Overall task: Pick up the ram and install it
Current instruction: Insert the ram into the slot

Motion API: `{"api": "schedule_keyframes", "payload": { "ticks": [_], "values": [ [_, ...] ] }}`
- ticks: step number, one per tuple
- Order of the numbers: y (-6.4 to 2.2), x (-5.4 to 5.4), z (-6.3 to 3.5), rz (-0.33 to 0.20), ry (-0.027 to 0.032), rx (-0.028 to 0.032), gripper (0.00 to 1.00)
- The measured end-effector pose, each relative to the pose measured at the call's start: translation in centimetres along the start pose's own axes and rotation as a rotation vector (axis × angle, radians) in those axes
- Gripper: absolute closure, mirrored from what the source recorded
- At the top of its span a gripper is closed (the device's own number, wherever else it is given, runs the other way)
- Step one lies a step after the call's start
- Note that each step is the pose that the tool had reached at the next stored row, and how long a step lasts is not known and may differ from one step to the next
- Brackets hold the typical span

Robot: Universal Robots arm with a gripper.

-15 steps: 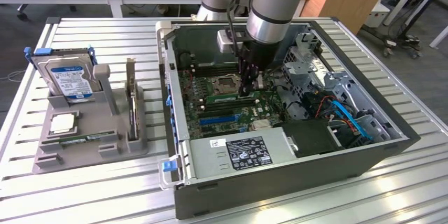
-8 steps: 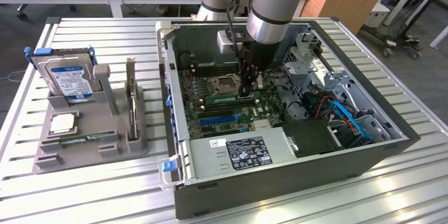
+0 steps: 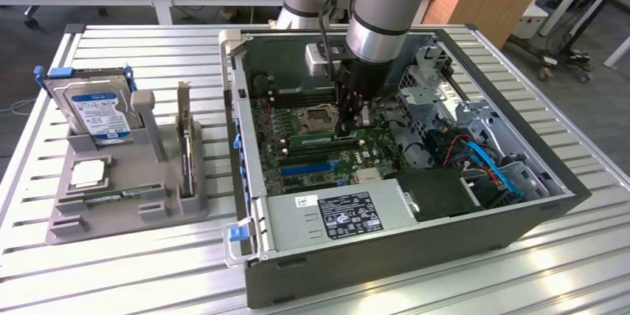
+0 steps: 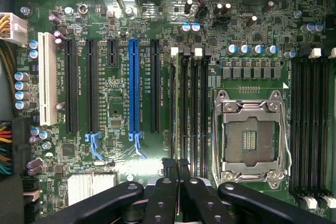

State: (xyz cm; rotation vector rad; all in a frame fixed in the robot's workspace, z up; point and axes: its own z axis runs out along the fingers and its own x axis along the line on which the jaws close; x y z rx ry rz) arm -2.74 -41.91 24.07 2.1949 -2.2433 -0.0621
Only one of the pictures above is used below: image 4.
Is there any green motherboard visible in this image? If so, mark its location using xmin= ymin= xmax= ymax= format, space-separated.
xmin=12 ymin=0 xmax=336 ymax=224

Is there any black and silver PC case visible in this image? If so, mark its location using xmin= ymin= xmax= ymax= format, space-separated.
xmin=0 ymin=0 xmax=184 ymax=183

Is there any coloured power wire bundle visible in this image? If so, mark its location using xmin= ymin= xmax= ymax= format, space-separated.
xmin=0 ymin=120 xmax=14 ymax=177

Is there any long black expansion slot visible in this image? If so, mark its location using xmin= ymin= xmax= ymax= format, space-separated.
xmin=85 ymin=38 xmax=100 ymax=134
xmin=150 ymin=38 xmax=162 ymax=134
xmin=64 ymin=38 xmax=80 ymax=134

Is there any yellow black wire bundle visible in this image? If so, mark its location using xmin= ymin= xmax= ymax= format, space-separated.
xmin=0 ymin=15 xmax=17 ymax=116

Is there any steel CPU socket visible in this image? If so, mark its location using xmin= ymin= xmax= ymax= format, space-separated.
xmin=212 ymin=89 xmax=293 ymax=190

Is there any white expansion slot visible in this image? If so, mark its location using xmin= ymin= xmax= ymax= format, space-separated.
xmin=37 ymin=31 xmax=58 ymax=126

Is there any short black expansion slot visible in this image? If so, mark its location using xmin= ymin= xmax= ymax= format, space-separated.
xmin=107 ymin=38 xmax=118 ymax=68

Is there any white power connector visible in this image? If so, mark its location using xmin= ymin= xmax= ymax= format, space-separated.
xmin=0 ymin=12 xmax=28 ymax=48

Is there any silver chipset heatsink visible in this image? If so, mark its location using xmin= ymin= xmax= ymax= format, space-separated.
xmin=67 ymin=171 xmax=118 ymax=208

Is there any blue expansion slot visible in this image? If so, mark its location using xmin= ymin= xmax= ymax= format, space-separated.
xmin=128 ymin=37 xmax=141 ymax=134

